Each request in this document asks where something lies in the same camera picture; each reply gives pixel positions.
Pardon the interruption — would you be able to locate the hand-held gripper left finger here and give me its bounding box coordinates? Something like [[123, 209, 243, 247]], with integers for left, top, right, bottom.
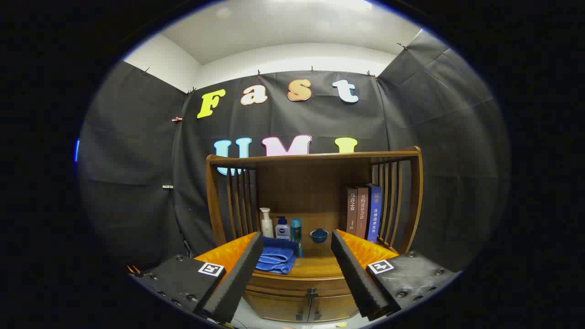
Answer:
[[129, 231, 264, 324]]

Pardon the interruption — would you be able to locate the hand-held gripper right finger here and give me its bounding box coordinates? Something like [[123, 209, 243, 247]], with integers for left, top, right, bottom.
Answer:
[[330, 229, 461, 321]]

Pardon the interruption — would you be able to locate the wooden drawer with black knob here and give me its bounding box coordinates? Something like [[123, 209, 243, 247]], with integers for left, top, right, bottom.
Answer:
[[245, 274, 352, 297]]

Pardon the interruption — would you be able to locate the wooden cabinet door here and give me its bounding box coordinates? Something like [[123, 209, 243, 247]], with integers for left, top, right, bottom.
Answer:
[[310, 295, 359, 321], [244, 292, 312, 323]]

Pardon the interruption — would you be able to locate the wooden countertop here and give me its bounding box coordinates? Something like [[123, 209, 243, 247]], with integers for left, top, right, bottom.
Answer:
[[249, 228, 348, 279]]

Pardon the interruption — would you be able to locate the wooden cabinet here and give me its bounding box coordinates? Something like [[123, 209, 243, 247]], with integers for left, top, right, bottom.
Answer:
[[205, 146, 424, 323]]

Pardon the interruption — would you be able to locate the folded blue towel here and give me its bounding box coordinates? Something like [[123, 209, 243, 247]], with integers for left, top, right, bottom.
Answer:
[[255, 236, 300, 275]]

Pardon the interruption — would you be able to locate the cream pump bottle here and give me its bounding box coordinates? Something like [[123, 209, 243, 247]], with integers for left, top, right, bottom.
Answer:
[[259, 208, 274, 238]]

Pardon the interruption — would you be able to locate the white lotion bottle blue cap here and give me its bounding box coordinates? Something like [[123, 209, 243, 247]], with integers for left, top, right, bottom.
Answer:
[[275, 216, 291, 241]]

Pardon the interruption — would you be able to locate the blue book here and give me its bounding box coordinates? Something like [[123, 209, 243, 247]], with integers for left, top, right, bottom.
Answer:
[[366, 184, 383, 244]]

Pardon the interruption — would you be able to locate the reddish brown book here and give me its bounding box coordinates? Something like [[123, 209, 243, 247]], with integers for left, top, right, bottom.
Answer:
[[356, 186, 370, 239]]

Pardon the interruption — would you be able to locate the dark brown book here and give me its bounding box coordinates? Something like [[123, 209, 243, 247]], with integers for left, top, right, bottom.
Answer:
[[346, 186, 359, 236]]

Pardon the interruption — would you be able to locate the teal transparent bottle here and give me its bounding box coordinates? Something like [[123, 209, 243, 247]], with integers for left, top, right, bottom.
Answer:
[[291, 218, 303, 256]]

